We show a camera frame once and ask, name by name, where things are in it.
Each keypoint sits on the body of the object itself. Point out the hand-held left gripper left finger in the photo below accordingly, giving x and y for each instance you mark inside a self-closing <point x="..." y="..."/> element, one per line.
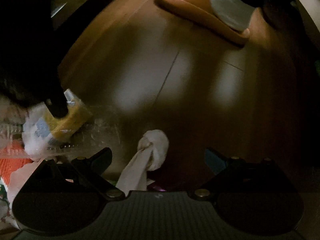
<point x="102" y="160"/>

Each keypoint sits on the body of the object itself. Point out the knotted white tissue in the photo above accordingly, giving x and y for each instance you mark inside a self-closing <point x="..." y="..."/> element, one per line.
<point x="152" y="152"/>

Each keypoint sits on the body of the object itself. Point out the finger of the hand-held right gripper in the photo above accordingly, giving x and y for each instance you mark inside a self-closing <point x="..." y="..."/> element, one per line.
<point x="58" y="108"/>

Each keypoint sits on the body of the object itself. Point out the clear plastic wrap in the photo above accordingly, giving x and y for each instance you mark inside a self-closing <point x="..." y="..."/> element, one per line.
<point x="100" y="132"/>

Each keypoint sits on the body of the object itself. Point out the green and white printed bag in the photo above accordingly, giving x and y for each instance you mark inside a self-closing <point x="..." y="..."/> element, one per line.
<point x="3" y="202"/>

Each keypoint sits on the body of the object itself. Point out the white and blue wrapper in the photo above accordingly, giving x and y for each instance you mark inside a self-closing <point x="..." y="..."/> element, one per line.
<point x="37" y="132"/>

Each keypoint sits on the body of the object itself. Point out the yellow snack packet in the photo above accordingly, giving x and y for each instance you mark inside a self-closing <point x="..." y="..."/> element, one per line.
<point x="71" y="123"/>

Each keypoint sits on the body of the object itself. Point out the orange foam net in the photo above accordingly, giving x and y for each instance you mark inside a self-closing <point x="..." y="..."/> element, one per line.
<point x="11" y="160"/>

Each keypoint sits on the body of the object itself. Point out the brown slipper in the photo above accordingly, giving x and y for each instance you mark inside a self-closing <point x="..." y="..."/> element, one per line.
<point x="197" y="12"/>

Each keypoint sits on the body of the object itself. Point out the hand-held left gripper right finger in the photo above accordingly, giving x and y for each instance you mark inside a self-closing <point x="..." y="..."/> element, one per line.
<point x="215" y="162"/>

